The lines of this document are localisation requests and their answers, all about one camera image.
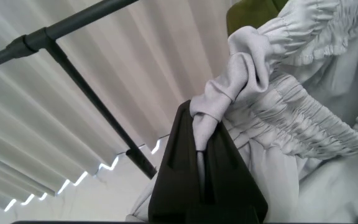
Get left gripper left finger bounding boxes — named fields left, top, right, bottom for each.
left=149, top=99, right=205, bottom=223

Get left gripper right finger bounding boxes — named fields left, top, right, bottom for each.
left=202, top=121, right=269, bottom=223

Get pale grey shorts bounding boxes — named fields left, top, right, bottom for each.
left=125, top=0, right=358, bottom=223

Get green printed shirt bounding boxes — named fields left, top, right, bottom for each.
left=226, top=0, right=289, bottom=37

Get black clothes rack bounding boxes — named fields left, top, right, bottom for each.
left=0, top=0, right=158, bottom=180

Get white curtain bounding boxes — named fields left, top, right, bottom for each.
left=0, top=0, right=239, bottom=218

